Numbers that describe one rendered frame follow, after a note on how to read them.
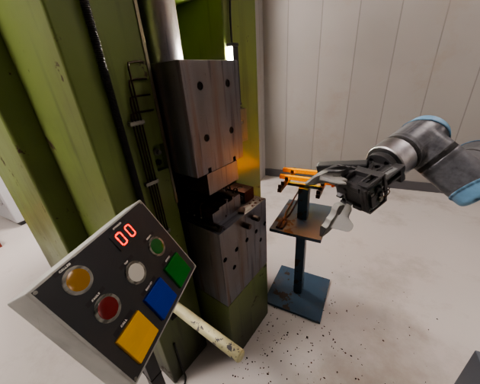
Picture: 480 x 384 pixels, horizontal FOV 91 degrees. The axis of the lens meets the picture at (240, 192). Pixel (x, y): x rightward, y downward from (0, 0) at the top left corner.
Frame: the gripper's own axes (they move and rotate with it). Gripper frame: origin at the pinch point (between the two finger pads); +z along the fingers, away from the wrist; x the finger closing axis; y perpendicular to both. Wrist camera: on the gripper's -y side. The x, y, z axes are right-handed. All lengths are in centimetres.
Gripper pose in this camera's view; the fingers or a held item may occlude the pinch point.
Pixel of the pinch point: (310, 211)
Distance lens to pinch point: 52.3
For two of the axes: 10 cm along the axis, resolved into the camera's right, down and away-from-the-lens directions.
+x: 3.7, 7.7, 5.2
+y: 4.6, 3.3, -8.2
